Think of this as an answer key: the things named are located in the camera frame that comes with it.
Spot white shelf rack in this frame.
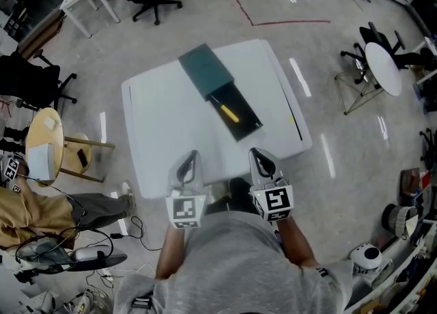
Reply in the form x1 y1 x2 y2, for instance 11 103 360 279
341 216 437 314

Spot person's left forearm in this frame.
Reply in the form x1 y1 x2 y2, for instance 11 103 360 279
154 226 187 280

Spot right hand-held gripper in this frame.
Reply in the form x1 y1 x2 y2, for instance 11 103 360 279
248 148 295 223

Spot round wooden side table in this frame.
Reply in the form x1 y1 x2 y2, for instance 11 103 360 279
25 107 116 184

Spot wire frame stand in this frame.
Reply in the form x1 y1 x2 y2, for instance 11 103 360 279
334 70 385 115

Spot person's grey shirt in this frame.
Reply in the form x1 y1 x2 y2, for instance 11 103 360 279
112 210 354 314

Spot person's right forearm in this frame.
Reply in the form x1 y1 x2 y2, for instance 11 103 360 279
274 216 320 269

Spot white round-eyed device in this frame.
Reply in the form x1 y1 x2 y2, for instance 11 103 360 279
350 242 383 276

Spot white cardboard box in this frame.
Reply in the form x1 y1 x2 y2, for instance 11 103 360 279
26 143 56 181

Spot white and black swivel chair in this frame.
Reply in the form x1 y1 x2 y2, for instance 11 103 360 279
15 235 129 276

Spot round white table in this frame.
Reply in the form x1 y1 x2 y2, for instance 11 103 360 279
364 42 403 98

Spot black chair base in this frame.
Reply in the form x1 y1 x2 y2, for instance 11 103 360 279
419 128 437 170

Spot grey ribbed round object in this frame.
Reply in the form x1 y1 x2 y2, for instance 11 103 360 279
381 203 419 238

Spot person's black trousers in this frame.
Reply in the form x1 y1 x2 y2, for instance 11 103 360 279
204 177 260 218

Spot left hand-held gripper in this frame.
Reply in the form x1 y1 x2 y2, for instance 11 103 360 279
165 150 208 230

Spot yellow-handled screwdriver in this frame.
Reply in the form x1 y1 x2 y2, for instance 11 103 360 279
210 96 240 124

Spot white floor cable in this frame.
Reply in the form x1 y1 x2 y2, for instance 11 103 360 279
98 263 158 288

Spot dark green drawer box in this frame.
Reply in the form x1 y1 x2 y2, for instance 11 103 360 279
177 42 264 142

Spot person's shoe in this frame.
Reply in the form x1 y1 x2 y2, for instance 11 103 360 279
210 182 229 204

